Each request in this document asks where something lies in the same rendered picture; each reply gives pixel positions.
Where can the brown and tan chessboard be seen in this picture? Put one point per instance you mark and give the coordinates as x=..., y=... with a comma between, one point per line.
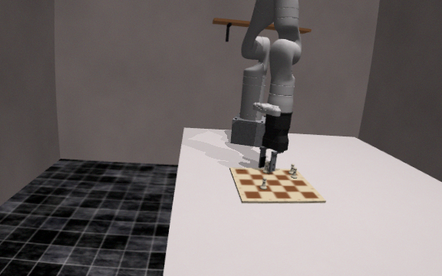
x=281, y=187

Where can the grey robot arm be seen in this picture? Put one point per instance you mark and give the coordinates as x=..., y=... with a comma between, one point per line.
x=284, y=52

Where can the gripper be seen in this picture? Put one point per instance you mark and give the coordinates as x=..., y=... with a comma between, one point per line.
x=278, y=111

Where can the white rook chess piece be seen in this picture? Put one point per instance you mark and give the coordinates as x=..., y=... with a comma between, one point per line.
x=266, y=167

